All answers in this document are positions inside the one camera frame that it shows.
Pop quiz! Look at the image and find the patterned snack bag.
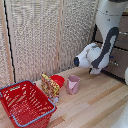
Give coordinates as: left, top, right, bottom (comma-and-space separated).
40, 73, 61, 104

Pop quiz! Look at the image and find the brown drawer with long handle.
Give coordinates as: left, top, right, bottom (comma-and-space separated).
102, 47, 128, 81
94, 15, 128, 52

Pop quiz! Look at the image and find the beige woven folding screen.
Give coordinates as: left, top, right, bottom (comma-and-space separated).
0, 0, 101, 88

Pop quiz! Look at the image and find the red bowl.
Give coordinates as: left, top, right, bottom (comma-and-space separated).
49, 74, 66, 89

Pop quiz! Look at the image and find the pink cup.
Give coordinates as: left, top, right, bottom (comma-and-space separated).
66, 75, 81, 95

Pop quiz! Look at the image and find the red plastic shopping basket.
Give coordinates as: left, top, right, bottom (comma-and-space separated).
0, 79, 58, 128

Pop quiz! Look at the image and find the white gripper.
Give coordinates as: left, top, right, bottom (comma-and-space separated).
88, 67, 103, 75

